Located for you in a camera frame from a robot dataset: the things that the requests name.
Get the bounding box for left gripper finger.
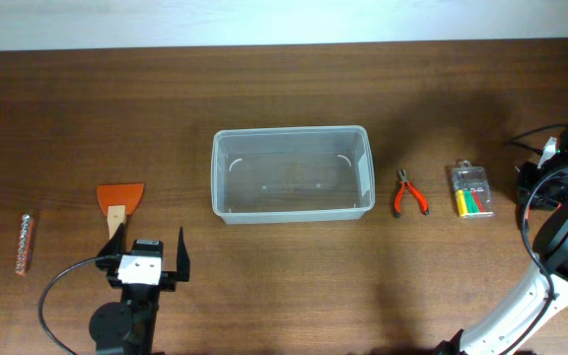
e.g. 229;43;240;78
98;223;125;257
176;227;190;282

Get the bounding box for clear box coloured tubes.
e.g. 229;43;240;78
451;160;494;218

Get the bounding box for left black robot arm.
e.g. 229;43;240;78
89;224;190;354

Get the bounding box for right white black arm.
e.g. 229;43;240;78
434;123;568;354

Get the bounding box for clear plastic container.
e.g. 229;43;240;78
211;125;376;225

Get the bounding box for left white camera box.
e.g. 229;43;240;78
117;255;162;286

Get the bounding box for white camera box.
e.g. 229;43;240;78
537;136;559;170
117;255;162;286

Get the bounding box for right white camera box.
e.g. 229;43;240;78
537;136;559;170

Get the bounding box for orange scraper wooden handle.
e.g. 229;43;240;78
96;182;145;239

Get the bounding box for left black cable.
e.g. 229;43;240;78
37;255;117;355

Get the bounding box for black cable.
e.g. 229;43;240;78
504;122;568;355
37;255;117;355

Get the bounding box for right black cable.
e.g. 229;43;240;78
504;122;568;355

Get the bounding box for orange socket bit rail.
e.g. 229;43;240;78
15;214;35;276

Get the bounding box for small red handled pliers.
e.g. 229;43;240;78
392;169;431;219

